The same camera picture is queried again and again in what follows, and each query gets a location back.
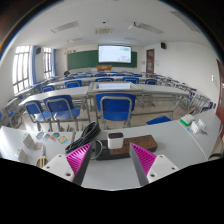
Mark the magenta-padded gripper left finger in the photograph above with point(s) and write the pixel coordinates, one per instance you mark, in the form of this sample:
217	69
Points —
56	165

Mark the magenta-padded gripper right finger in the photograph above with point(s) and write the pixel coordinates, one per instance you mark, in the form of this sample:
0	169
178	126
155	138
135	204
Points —
163	166

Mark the yellow small tool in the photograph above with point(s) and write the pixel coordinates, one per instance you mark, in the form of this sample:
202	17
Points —
42	161

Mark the colourful sticker cards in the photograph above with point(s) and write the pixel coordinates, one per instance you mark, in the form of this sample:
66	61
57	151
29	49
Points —
55	136

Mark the brown power strip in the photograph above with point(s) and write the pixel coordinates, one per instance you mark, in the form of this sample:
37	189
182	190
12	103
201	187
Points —
141	141

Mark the blue chair seat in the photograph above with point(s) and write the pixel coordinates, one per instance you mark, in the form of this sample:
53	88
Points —
159	120

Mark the white box with green print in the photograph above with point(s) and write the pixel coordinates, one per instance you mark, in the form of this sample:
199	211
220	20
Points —
195	128

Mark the small dark items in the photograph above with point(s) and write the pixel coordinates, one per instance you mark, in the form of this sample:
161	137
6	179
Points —
203	132

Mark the green and white pack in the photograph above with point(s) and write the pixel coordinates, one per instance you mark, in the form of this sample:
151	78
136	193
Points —
187	119

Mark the white small box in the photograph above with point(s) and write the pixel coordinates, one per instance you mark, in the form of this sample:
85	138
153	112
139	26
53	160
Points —
203	125

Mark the long grey desk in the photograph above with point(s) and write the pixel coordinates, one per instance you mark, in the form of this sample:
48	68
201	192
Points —
163	90
50	95

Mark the rows of blue chairs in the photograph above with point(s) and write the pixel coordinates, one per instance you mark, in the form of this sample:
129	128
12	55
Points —
73	83

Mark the red door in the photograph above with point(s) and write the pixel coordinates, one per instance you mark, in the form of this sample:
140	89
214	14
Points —
220	100

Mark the white sheet on desk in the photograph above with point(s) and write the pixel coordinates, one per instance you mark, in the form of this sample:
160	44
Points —
113	86

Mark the large bright window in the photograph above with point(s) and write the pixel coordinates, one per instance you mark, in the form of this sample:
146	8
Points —
21	70

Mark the blue curtain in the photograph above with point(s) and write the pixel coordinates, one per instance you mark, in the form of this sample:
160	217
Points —
34	65
53	62

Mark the narrow bright window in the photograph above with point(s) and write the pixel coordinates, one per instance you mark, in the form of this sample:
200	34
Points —
47	62

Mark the brown door with window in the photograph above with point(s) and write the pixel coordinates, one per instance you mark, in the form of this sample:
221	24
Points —
150	61

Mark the green chalkboard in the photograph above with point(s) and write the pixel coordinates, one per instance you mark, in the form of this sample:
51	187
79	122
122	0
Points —
81	60

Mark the orange lectern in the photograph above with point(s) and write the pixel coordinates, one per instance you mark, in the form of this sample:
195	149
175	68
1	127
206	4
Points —
104	67

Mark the lit projector screen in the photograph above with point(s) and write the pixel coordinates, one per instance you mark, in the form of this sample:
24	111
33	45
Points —
114	54

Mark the ceiling light panels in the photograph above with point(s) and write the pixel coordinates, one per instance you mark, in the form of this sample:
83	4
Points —
65	26

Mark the ceiling air conditioner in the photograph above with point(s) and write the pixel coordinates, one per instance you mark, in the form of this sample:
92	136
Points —
103	31

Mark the blue chair with metal frame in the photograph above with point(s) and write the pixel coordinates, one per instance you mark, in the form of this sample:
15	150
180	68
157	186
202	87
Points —
115	108
36	111
63	108

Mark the black wall speaker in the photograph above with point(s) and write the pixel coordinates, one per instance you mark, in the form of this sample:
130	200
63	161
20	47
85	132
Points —
163	45
38	50

